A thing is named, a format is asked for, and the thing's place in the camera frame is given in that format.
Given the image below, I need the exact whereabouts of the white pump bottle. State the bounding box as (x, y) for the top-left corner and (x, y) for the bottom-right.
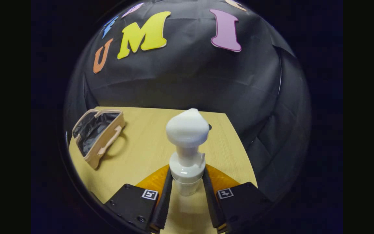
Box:
(166, 108), (210, 197)

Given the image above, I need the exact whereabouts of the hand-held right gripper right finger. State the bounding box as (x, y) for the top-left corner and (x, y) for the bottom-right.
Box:
(202, 164), (272, 233)

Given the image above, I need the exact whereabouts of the black backdrop cloth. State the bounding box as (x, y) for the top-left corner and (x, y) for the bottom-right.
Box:
(63, 0), (311, 202)

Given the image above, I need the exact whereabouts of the pink suitcase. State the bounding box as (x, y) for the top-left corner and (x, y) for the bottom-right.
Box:
(71, 109), (126, 170)

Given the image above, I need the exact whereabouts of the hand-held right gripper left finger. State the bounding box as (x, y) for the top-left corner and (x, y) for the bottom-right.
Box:
(104, 164), (174, 233)

